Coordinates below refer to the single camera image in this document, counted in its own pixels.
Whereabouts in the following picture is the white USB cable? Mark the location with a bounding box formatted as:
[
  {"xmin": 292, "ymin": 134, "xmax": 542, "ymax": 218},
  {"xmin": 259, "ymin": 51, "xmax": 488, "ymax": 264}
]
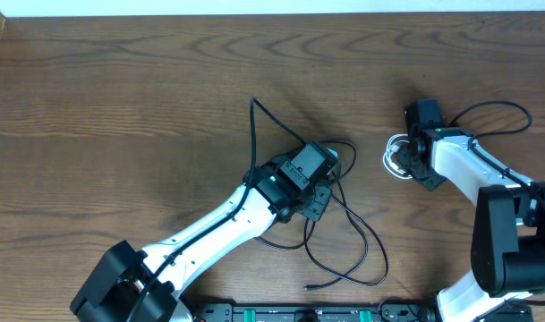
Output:
[{"xmin": 381, "ymin": 132, "xmax": 413, "ymax": 181}]

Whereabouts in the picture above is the black USB cable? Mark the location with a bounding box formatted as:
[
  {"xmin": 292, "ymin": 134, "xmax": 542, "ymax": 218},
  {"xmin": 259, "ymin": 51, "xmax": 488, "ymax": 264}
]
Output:
[{"xmin": 253, "ymin": 139, "xmax": 390, "ymax": 292}]

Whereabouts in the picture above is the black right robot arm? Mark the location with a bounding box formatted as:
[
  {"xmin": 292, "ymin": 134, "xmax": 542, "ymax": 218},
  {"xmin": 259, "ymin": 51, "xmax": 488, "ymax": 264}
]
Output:
[{"xmin": 396, "ymin": 99, "xmax": 545, "ymax": 321}]

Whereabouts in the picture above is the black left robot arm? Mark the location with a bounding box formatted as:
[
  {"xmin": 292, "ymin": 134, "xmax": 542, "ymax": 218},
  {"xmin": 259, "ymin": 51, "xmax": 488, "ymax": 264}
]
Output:
[{"xmin": 70, "ymin": 142, "xmax": 341, "ymax": 321}]

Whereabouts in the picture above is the black right camera cable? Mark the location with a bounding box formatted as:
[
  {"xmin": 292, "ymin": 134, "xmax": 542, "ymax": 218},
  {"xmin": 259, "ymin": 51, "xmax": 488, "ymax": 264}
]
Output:
[{"xmin": 446, "ymin": 99, "xmax": 545, "ymax": 225}]

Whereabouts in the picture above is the black camera cable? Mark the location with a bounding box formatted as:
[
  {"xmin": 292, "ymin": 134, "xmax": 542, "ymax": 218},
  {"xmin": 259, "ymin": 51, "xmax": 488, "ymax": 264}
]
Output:
[
  {"xmin": 124, "ymin": 96, "xmax": 307, "ymax": 322},
  {"xmin": 446, "ymin": 99, "xmax": 545, "ymax": 225}
]

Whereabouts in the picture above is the black left camera cable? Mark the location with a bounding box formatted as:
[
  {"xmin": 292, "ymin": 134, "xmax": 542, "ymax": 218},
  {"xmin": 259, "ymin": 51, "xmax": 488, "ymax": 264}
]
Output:
[{"xmin": 124, "ymin": 96, "xmax": 307, "ymax": 322}]

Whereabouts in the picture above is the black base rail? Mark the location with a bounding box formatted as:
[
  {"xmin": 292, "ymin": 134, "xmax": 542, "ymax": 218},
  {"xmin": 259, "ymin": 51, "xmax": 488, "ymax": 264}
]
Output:
[{"xmin": 191, "ymin": 302, "xmax": 533, "ymax": 322}]

